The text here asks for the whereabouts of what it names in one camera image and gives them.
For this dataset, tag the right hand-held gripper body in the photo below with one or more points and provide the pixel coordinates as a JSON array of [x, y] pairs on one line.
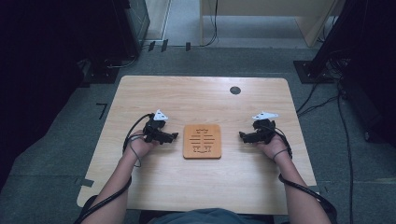
[[266, 129]]

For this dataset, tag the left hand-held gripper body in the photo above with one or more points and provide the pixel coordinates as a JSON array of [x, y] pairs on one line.
[[153, 127]]

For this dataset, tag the person's right hand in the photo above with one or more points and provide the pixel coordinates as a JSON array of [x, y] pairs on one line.
[[277, 147]]

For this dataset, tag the person's left hand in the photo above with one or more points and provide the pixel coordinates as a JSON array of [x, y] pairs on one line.
[[138, 146]]

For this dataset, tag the black round table grommet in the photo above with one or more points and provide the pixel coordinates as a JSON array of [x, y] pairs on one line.
[[235, 90]]

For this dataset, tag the black floor tape strip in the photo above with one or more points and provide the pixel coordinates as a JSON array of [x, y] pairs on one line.
[[151, 46], [164, 45], [188, 46]]

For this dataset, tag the person's blue clothing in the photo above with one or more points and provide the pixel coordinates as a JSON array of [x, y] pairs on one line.
[[205, 217]]

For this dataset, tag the grey floor tape piece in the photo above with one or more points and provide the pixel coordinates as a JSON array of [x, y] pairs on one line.
[[84, 182]]

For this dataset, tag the dark box on floor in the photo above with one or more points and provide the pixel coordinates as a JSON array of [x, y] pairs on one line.
[[361, 109]]

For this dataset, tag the black cabinet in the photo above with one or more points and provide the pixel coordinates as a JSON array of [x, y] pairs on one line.
[[124, 28]]

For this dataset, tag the light wooden desk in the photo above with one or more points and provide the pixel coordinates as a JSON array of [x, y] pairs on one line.
[[264, 7]]

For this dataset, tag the dark curtain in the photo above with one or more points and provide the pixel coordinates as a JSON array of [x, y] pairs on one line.
[[34, 77]]

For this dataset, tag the black floor base plate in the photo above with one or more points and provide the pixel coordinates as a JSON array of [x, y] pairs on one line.
[[104, 75]]

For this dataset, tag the black stand with base plate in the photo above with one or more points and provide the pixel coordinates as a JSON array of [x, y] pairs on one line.
[[314, 73]]

